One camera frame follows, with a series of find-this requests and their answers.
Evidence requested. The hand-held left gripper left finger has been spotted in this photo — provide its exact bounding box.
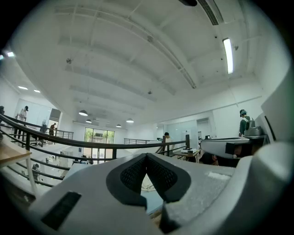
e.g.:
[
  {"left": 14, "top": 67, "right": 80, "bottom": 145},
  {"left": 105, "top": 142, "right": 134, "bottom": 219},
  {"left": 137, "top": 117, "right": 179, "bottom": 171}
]
[{"left": 28, "top": 153, "right": 161, "bottom": 235}]

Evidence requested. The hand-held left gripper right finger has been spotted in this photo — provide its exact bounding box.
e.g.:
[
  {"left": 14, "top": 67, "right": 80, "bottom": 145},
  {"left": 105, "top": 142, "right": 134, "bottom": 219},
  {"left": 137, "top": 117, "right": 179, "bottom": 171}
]
[{"left": 146, "top": 152, "right": 235, "bottom": 235}]

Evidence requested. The small wooden table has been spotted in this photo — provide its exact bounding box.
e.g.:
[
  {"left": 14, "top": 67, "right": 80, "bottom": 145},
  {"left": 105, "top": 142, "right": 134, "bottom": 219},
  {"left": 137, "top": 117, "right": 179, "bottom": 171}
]
[{"left": 171, "top": 148, "right": 201, "bottom": 163}]

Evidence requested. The glass window door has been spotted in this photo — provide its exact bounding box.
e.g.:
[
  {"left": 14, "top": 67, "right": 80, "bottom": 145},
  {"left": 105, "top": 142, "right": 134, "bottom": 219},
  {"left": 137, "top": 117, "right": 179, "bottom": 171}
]
[{"left": 83, "top": 127, "right": 116, "bottom": 159}]

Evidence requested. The black metal railing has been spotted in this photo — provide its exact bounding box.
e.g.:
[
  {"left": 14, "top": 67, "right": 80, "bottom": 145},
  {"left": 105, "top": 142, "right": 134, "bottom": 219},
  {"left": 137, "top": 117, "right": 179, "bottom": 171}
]
[{"left": 0, "top": 113, "right": 187, "bottom": 188}]

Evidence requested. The grey device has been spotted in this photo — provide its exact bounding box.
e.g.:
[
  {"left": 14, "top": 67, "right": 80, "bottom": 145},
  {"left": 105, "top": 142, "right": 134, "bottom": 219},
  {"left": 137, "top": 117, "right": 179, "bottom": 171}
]
[{"left": 243, "top": 119, "right": 263, "bottom": 136}]

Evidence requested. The wooden side table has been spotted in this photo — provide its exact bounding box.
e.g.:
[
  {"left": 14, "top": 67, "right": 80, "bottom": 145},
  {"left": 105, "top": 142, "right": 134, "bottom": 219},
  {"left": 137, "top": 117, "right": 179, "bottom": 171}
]
[{"left": 0, "top": 137, "right": 38, "bottom": 196}]

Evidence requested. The fluorescent ceiling tube light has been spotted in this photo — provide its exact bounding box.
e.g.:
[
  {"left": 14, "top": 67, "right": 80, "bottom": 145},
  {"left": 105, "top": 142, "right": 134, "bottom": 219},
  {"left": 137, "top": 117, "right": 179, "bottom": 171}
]
[{"left": 222, "top": 38, "right": 234, "bottom": 75}]

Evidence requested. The ceiling air vent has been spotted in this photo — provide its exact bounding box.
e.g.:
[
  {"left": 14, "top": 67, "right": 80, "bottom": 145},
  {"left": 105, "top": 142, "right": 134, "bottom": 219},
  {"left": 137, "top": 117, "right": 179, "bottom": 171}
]
[{"left": 197, "top": 0, "right": 225, "bottom": 26}]

